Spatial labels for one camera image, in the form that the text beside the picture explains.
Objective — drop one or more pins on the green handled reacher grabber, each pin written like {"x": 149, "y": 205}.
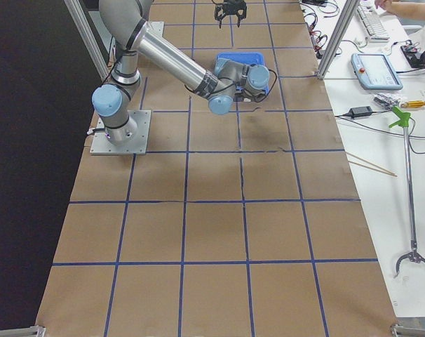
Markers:
{"x": 413, "y": 255}

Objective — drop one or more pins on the wooden chopsticks pair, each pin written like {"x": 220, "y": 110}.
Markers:
{"x": 359, "y": 161}

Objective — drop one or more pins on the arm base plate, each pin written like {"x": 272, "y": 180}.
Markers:
{"x": 130, "y": 139}

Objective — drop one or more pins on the aluminium frame post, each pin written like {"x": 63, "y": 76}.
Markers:
{"x": 343, "y": 21}

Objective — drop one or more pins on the blue plastic tray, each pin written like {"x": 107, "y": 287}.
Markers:
{"x": 244, "y": 69}

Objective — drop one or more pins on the black power brick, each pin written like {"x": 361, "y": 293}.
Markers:
{"x": 357, "y": 112}

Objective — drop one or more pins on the teach pendant tablet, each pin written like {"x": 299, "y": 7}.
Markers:
{"x": 375, "y": 72}

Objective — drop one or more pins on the person hand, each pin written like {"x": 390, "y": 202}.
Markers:
{"x": 384, "y": 4}

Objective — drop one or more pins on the white keyboard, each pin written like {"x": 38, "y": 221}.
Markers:
{"x": 371, "y": 23}

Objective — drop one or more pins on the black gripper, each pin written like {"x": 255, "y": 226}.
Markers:
{"x": 241, "y": 95}
{"x": 231, "y": 5}

